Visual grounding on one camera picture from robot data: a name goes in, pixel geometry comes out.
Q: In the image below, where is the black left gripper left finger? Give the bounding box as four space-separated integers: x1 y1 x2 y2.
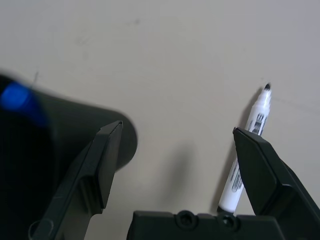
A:
31 120 124 240

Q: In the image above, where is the black plastic cup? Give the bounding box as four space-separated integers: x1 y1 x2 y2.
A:
0 72 139 240

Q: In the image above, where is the blue marker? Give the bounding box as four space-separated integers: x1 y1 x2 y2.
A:
0 82 50 128

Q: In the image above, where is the white whiteboard marker black tip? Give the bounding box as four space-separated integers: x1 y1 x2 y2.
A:
216 83 273 216

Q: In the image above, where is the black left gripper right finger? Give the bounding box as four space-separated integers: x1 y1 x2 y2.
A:
231 126 320 240

